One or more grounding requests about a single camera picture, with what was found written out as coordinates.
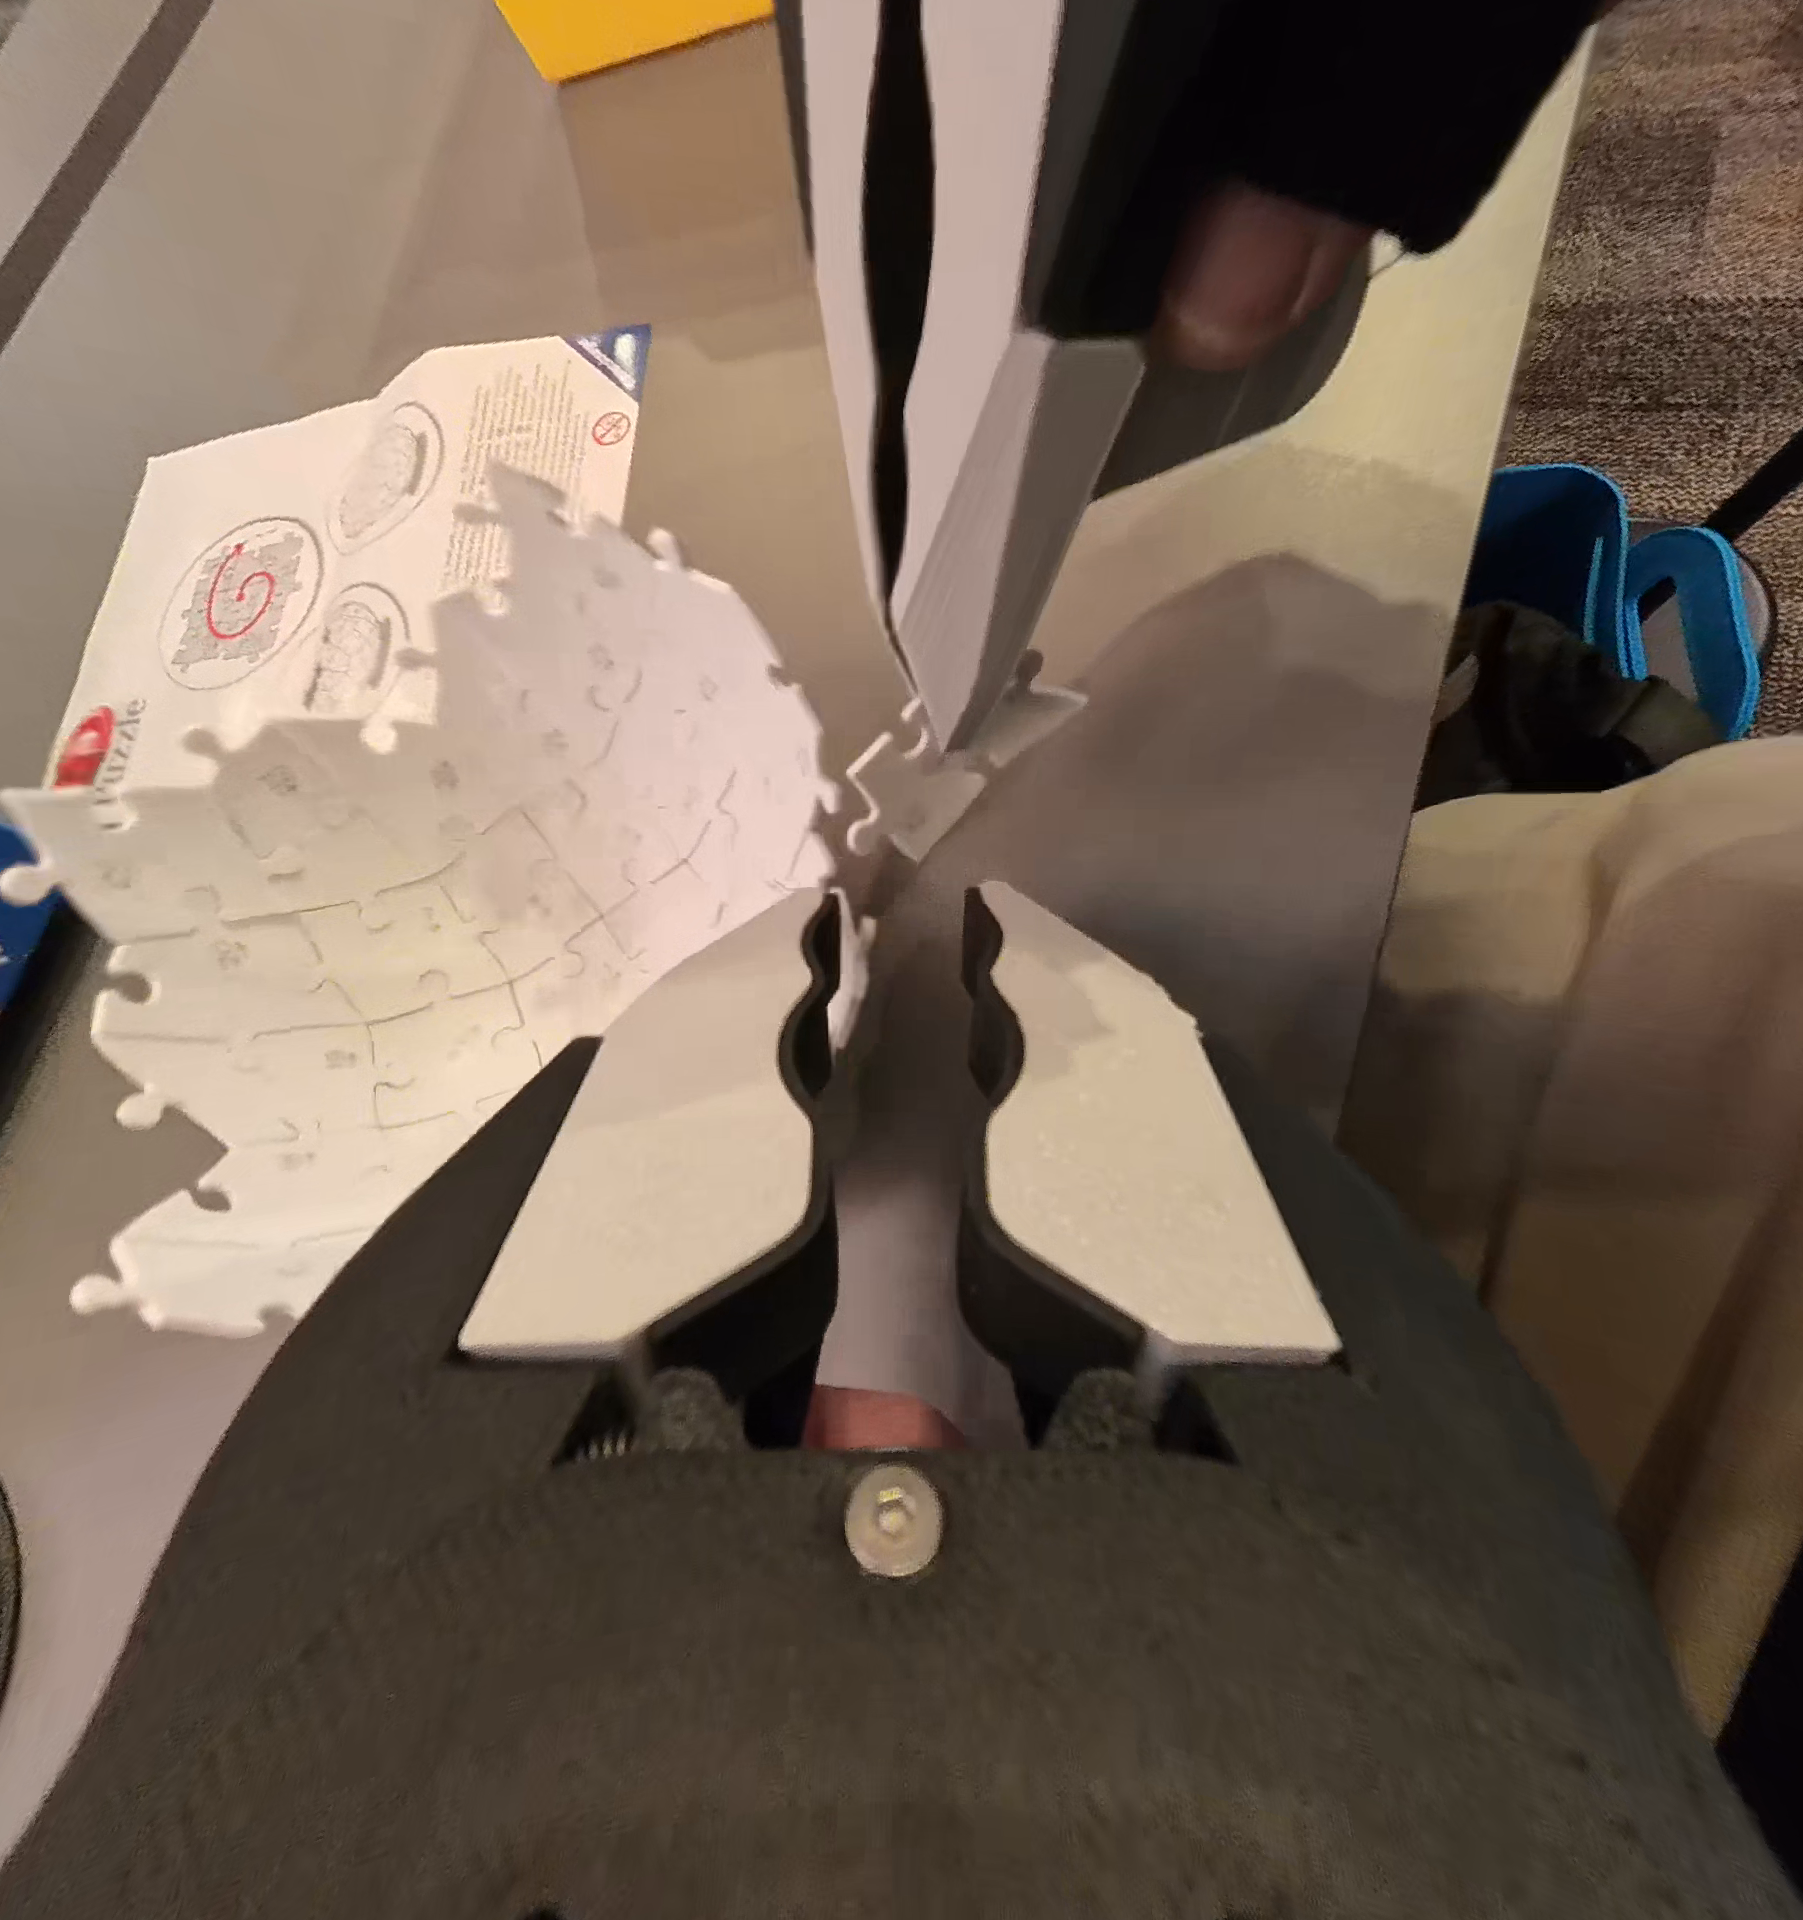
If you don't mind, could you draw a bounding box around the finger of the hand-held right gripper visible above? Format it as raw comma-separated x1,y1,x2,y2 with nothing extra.
776,0,905,651
890,0,1150,754

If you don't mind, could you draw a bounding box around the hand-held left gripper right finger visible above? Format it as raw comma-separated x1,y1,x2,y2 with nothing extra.
962,879,1349,1388

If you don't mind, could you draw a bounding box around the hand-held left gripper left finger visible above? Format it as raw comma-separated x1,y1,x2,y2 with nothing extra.
455,887,846,1388

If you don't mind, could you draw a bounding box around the white puzzle piece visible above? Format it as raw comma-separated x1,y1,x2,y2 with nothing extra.
841,660,1091,856

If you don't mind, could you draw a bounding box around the partly built puzzle ball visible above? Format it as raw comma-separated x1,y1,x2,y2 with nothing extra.
0,465,881,1337

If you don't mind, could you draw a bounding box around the person's right hand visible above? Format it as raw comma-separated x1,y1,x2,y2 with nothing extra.
1153,182,1376,375

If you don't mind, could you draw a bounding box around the yellow plastic bin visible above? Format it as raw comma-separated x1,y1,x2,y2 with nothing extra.
497,0,776,81

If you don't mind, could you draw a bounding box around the dark cloth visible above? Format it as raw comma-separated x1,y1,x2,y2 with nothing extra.
1418,601,1720,813

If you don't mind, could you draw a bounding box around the white instruction sheet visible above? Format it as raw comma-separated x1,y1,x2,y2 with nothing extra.
46,323,651,841

